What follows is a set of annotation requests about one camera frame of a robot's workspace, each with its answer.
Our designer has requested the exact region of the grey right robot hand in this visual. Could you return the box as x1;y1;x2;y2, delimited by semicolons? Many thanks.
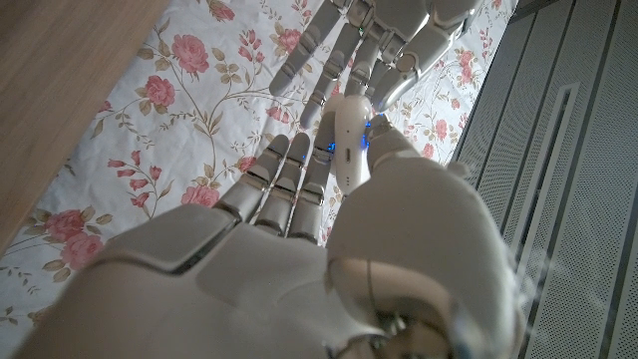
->
9;112;529;359

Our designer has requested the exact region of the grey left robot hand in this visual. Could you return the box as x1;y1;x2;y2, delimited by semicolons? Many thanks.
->
268;0;485;130

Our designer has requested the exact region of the white AirPods case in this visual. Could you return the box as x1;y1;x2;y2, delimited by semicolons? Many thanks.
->
332;94;374;196

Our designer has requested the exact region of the floral print backdrop curtain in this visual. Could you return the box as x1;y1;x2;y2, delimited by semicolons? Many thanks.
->
0;0;519;359

